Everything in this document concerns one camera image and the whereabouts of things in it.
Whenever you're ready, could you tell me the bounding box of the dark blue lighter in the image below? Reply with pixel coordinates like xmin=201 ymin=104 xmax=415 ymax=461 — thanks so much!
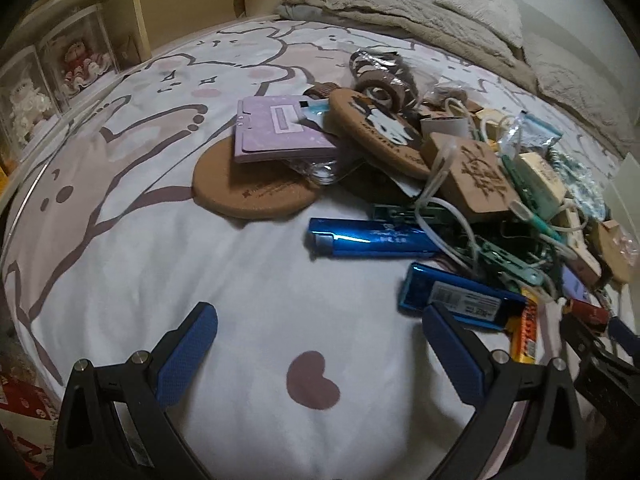
xmin=398 ymin=262 xmax=527 ymax=330

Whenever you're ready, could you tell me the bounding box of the bunny print bed blanket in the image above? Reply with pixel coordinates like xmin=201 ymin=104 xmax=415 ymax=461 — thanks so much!
xmin=3 ymin=20 xmax=620 ymax=479

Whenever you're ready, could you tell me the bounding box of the white shoe box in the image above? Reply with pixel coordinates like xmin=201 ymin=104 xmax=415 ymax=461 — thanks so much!
xmin=603 ymin=154 xmax=640 ymax=229

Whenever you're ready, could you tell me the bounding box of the round cork coaster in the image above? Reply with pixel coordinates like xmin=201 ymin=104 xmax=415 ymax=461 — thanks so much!
xmin=192 ymin=136 xmax=321 ymax=220

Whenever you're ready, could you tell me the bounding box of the blue floral fabric pouch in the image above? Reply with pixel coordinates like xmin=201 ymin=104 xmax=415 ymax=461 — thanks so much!
xmin=547 ymin=148 xmax=608 ymax=221

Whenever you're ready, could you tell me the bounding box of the cream cardboard box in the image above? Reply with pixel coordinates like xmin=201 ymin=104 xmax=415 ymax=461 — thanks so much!
xmin=514 ymin=152 xmax=566 ymax=219

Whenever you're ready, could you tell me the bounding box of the shiny blue lighter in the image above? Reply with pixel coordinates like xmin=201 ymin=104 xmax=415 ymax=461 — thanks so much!
xmin=307 ymin=218 xmax=442 ymax=258

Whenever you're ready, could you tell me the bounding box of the wooden carved tag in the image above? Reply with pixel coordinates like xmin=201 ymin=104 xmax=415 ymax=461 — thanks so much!
xmin=420 ymin=132 xmax=520 ymax=221

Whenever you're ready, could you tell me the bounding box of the purple small notebook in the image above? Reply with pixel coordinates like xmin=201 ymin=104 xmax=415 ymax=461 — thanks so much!
xmin=233 ymin=96 xmax=338 ymax=162

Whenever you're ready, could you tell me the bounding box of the panda cork coaster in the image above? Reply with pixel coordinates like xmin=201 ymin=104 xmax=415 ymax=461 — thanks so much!
xmin=329 ymin=88 xmax=431 ymax=180

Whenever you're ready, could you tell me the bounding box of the large beige quilted pillow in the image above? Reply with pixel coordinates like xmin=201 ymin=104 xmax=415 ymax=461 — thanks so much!
xmin=523 ymin=32 xmax=639 ymax=158

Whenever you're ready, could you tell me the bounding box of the doll display box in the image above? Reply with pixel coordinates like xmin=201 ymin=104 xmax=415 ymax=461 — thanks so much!
xmin=37 ymin=3 xmax=119 ymax=110

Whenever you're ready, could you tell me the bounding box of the wooden bedside shelf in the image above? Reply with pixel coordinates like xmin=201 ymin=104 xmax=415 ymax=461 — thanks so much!
xmin=0 ymin=0 xmax=329 ymax=126

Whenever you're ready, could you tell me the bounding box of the small fluffy beige pillow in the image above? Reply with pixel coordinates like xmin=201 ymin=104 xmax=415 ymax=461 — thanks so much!
xmin=432 ymin=0 xmax=523 ymax=49

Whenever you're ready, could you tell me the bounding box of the folded beige quilt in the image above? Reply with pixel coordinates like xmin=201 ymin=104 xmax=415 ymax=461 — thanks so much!
xmin=279 ymin=0 xmax=537 ymax=93

